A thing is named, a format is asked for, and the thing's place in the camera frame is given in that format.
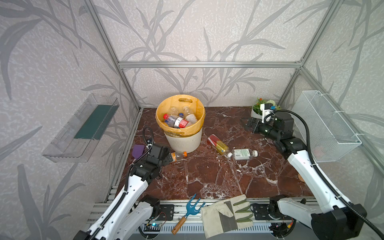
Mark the red label bottle red cap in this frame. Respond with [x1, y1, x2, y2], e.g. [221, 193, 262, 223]
[163, 114, 189, 129]

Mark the white jar yellow V label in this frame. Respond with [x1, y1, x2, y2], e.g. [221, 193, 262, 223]
[183, 106, 198, 125]

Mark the right arm base wiring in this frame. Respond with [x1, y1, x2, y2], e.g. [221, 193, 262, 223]
[269, 218, 297, 238]

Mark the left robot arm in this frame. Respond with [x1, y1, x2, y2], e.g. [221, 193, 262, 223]
[74, 144, 173, 240]

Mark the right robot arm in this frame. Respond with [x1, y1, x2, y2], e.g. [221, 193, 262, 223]
[241, 110, 384, 240]

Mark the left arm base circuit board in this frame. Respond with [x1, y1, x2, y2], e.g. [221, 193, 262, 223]
[143, 222, 166, 233]

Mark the orange label bottle by bin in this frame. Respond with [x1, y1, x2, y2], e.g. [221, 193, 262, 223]
[171, 152, 188, 163]

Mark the white bin yellow bag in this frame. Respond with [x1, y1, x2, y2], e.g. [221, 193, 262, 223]
[156, 95, 206, 153]

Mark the white pot with plant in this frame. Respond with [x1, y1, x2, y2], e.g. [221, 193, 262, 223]
[251, 98, 282, 119]

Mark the purple spatula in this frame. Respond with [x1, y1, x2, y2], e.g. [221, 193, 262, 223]
[132, 145, 147, 160]

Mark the red yellow drink can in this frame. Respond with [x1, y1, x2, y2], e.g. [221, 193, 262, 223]
[208, 134, 229, 156]

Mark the small tan round object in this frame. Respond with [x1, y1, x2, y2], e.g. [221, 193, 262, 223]
[298, 174, 305, 183]

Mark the teal garden hand rake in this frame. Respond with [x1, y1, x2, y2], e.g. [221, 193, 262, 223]
[171, 194, 206, 235]

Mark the beige work glove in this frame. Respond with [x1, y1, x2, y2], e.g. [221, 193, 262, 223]
[201, 195, 253, 239]

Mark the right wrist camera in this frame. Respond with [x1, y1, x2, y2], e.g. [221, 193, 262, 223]
[260, 103, 276, 124]

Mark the white wire mesh basket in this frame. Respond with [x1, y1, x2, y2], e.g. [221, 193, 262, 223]
[292, 91, 362, 163]

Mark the clear wall shelf green mat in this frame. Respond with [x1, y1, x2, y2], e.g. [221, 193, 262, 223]
[42, 94, 120, 163]

